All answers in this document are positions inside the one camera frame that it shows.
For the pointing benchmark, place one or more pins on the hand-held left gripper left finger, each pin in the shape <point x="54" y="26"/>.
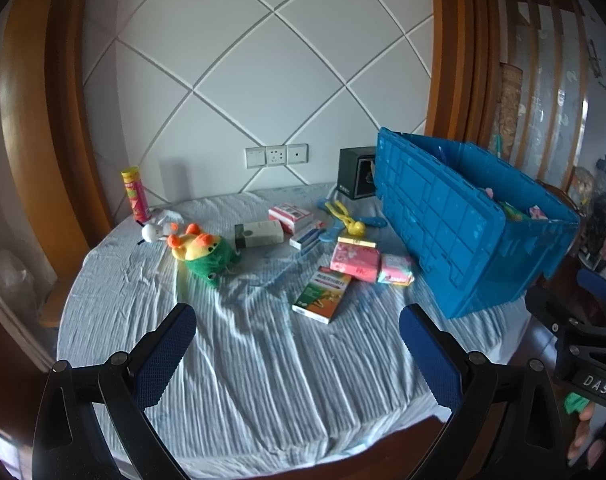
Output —
<point x="165" y="355"/>

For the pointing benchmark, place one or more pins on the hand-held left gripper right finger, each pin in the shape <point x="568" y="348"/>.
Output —
<point x="430" y="355"/>

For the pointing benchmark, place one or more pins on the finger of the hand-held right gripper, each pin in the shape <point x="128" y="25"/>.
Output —
<point x="545" y="307"/>
<point x="600" y="287"/>

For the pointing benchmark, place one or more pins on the white plush toy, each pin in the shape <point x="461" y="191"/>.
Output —
<point x="152" y="232"/>

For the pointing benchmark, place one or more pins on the blue plastic crate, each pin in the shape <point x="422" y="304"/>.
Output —
<point x="433" y="220"/>

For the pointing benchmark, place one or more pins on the pale yellow box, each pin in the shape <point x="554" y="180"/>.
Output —
<point x="355" y="242"/>

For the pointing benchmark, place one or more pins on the blue three-arm boomerang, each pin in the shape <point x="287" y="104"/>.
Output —
<point x="374" y="221"/>

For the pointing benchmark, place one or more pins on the white and green box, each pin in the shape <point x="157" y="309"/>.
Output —
<point x="263" y="232"/>

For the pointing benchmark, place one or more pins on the person's right hand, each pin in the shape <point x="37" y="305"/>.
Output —
<point x="580" y="442"/>

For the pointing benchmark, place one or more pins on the pink and green tissue packet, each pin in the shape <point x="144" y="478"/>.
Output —
<point x="395" y="270"/>

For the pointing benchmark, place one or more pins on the green and yellow plush toy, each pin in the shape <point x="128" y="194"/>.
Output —
<point x="208" y="260"/>

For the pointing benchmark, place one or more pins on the green and orange box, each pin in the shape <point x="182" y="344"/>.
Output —
<point x="320" y="295"/>

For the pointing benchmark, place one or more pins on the yellow duck clip tongs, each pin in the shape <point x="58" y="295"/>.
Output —
<point x="355" y="229"/>

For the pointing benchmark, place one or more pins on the yellow and pink tube can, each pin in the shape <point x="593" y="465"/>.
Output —
<point x="135" y="195"/>

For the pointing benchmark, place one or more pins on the white blue and red box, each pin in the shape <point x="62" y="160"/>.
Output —
<point x="305" y="239"/>

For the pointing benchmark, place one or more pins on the clear plastic sheet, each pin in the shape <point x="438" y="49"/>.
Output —
<point x="8" y="275"/>

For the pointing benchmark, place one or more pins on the pink and white box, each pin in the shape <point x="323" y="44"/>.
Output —
<point x="290" y="215"/>

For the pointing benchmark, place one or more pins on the black box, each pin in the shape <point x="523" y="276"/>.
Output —
<point x="355" y="175"/>

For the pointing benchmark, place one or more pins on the wooden slatted screen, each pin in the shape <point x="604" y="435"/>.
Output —
<point x="543" y="85"/>

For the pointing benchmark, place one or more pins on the white double light switch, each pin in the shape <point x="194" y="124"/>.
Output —
<point x="255" y="158"/>

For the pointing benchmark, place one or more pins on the white five-hole wall socket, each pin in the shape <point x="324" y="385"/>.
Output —
<point x="276" y="156"/>

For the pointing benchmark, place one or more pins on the white single-hole wall socket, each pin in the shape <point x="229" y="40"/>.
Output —
<point x="297" y="154"/>

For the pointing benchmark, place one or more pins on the straight wooden wall frame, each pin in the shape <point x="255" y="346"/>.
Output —
<point x="463" y="60"/>

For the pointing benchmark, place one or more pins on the curved wooden wall frame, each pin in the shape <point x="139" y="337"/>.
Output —
<point x="58" y="110"/>

